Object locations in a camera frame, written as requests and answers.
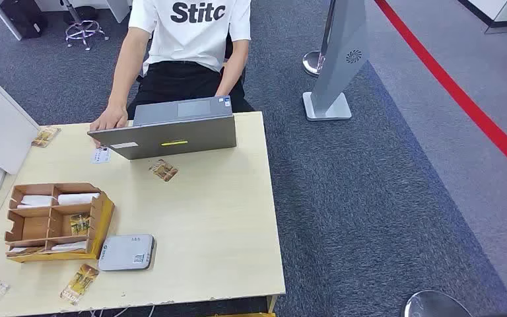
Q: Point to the person's right hand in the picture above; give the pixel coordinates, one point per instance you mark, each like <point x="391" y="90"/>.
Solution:
<point x="111" y="119"/>

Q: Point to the white ID card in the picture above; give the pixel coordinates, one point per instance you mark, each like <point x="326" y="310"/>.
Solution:
<point x="101" y="155"/>

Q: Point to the person's right forearm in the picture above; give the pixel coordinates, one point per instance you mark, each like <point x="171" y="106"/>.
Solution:
<point x="124" y="78"/>

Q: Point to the person's left forearm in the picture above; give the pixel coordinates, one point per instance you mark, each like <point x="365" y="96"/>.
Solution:
<point x="232" y="74"/>

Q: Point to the white card stack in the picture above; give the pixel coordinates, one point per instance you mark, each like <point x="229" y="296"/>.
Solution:
<point x="78" y="199"/>
<point x="37" y="201"/>
<point x="67" y="247"/>

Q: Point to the person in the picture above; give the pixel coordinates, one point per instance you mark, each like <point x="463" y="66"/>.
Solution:
<point x="188" y="35"/>

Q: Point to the grey-white card reader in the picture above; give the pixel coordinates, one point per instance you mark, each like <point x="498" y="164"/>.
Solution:
<point x="126" y="252"/>

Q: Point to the grey laptop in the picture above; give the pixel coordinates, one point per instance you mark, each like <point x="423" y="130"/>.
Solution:
<point x="170" y="138"/>

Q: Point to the chrome stool base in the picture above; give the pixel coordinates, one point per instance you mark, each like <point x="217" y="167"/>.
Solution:
<point x="83" y="31"/>

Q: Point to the yellow plastic bag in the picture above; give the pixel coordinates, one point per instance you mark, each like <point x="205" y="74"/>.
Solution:
<point x="105" y="223"/>

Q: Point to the white desk panel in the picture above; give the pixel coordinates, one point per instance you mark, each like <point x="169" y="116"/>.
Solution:
<point x="118" y="9"/>
<point x="4" y="19"/>

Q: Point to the boxy desktop cabinet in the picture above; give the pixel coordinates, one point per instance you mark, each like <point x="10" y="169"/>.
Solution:
<point x="0" y="127"/>

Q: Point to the black box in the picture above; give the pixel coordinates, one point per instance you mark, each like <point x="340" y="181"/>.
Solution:
<point x="21" y="17"/>

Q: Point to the chrome stanchion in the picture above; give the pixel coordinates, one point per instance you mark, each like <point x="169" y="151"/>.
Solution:
<point x="311" y="63"/>

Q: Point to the yellow object under table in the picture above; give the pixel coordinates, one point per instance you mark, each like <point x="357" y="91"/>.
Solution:
<point x="240" y="315"/>

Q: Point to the grey kiosk stand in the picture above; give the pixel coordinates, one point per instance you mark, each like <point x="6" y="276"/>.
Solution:
<point x="341" y="61"/>

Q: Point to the chrome dome base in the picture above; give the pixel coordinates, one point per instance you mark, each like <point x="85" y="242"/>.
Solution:
<point x="433" y="305"/>

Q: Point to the white counter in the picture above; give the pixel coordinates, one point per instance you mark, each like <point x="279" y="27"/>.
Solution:
<point x="503" y="11"/>

